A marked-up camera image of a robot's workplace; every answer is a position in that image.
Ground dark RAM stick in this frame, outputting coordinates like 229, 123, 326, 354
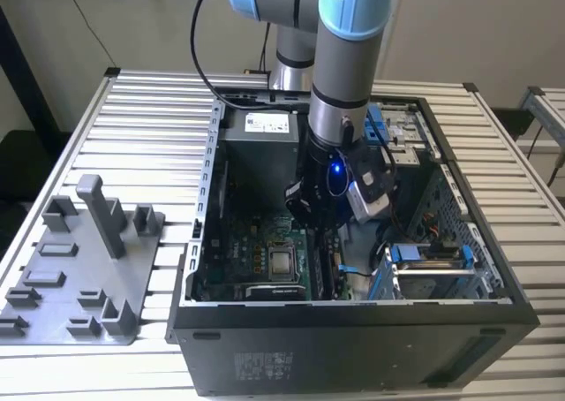
324, 232, 336, 299
310, 231, 326, 299

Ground grey power supply unit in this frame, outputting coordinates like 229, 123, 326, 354
218, 107, 310, 213

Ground blue drive carrier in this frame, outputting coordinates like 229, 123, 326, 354
365, 104, 389, 147

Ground silver CPU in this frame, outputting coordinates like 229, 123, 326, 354
269, 250, 296, 281

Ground grey metal drive cage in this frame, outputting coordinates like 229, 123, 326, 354
368, 102, 436, 220

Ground green motherboard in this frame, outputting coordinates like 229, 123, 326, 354
200, 213, 354, 303

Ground black graphics card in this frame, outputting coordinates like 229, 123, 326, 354
245, 284, 306, 302

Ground hard disk in blue carrier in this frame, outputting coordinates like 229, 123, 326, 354
388, 243, 477, 300

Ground black open PC case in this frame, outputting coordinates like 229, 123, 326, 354
165, 85, 540, 397

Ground metal slat side table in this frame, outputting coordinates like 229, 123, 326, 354
516, 86, 565, 155

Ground grey plastic parts rack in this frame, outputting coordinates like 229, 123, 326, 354
0, 174, 167, 347

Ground black stand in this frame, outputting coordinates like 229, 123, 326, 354
0, 5, 72, 243

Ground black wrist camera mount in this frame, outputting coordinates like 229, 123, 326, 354
348, 147, 390, 190

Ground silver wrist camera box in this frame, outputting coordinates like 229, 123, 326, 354
346, 170, 392, 224

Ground orange wire bundle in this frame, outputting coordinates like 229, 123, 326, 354
388, 213, 442, 243

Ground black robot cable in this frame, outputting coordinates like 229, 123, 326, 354
189, 0, 311, 111

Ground thin black wall cable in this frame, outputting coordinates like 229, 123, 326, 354
56, 0, 120, 71

